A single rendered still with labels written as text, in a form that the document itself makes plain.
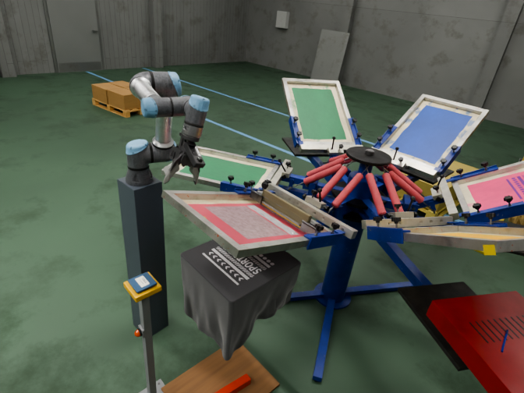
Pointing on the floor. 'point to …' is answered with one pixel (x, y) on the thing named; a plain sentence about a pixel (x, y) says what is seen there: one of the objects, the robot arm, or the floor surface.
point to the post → (146, 334)
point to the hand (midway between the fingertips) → (181, 185)
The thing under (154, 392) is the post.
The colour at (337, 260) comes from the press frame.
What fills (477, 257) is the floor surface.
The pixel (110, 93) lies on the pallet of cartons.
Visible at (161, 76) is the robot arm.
